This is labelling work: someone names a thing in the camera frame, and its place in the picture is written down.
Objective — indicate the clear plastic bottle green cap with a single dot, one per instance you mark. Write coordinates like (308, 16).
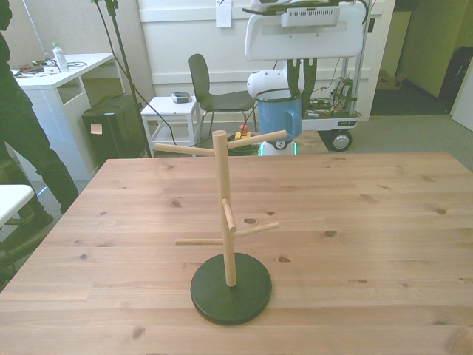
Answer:
(60, 58)

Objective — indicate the white table edge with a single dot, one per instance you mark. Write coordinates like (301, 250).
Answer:
(11, 201)

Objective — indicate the black tripod stand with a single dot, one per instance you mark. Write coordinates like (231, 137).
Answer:
(127, 74)

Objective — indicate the black chair metal legs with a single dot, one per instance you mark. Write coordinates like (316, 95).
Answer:
(214, 98)

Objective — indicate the small grey device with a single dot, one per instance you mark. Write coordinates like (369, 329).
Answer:
(181, 97)

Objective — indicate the black computer case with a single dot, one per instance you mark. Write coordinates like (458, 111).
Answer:
(114, 127)

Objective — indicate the red emergency stop button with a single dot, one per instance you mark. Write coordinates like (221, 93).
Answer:
(243, 131)

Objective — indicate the orange sticky note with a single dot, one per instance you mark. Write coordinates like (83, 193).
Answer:
(96, 128)

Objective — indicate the white paper sheet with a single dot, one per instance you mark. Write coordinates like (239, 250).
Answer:
(223, 13)

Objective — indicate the wooden mug tree black base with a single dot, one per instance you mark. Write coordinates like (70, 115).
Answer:
(231, 299)

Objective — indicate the white wheeled equipment cart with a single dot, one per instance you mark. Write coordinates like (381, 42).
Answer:
(341, 122)

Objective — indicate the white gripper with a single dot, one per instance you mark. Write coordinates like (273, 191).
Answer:
(303, 44)

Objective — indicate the person in dark clothes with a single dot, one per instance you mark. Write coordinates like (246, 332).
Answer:
(22, 140)

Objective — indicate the white desk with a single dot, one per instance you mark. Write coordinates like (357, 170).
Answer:
(48, 100)

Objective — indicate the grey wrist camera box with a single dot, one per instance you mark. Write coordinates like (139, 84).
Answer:
(310, 17)

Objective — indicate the small white side table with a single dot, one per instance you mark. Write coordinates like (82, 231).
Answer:
(170, 111)

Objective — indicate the blue enamel mug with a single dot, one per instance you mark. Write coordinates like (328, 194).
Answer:
(273, 116)

